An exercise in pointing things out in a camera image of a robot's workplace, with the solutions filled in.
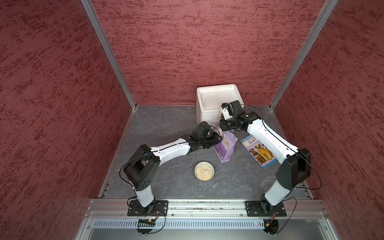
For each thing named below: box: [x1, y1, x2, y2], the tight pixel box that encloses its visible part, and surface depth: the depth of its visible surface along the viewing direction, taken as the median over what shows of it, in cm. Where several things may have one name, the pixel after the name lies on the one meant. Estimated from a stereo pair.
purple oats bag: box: [213, 130, 238, 163], surface depth 84 cm
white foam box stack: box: [196, 83, 244, 128], surface depth 94 cm
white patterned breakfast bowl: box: [194, 161, 215, 182], surface depth 84 cm
